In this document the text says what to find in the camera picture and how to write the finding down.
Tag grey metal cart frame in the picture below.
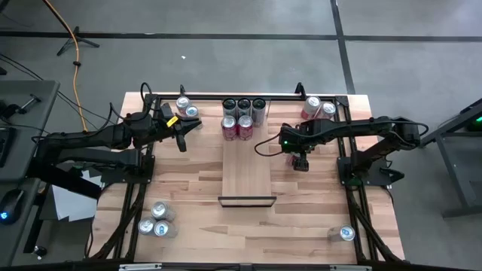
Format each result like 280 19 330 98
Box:
413 96 482 219

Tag black tripod stand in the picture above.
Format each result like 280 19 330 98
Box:
56 25 101 57

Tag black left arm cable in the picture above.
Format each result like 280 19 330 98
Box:
108 81 155 125

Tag black clamp tool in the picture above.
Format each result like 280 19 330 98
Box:
0 93 42 118

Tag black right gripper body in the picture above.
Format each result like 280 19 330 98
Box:
279 120 316 154

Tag orange extension cable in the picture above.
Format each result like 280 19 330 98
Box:
41 0 90 132

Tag black computer mouse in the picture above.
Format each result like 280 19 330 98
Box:
0 187 26 226

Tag black floor cable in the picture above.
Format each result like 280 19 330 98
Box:
0 53 118 129

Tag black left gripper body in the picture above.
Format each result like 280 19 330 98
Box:
150 102 188 153

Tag wooden shelf with black frame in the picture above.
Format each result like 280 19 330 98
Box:
217 98 278 209

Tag black flat bar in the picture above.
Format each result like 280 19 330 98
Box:
26 157 103 200

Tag blue silver energy drink can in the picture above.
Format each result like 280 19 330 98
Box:
137 217 157 236
150 201 175 222
185 105 204 131
326 224 356 242

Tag white paper sheets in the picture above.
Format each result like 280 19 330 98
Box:
51 169 105 223

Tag black aluminium rig frame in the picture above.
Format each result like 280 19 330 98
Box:
87 92 407 264

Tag silver edge bracket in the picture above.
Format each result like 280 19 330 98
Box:
329 264 373 271
118 263 163 271

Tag grey desk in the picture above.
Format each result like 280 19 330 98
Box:
0 79 61 266

